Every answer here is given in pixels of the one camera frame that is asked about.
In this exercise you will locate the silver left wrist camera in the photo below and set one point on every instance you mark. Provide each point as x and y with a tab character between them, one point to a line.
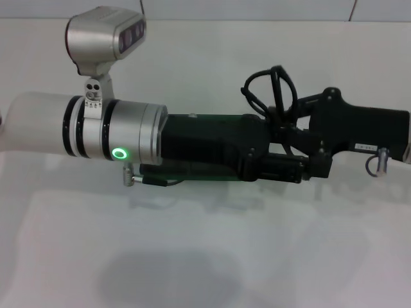
93	41

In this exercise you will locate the green glasses case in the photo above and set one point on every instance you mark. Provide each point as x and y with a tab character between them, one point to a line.
218	117

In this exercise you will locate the black glasses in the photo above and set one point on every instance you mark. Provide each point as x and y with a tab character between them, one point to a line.
276	90

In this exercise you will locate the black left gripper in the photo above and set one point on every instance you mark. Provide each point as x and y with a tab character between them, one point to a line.
208	141

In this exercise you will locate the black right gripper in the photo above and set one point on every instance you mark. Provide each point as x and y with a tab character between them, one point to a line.
369	131

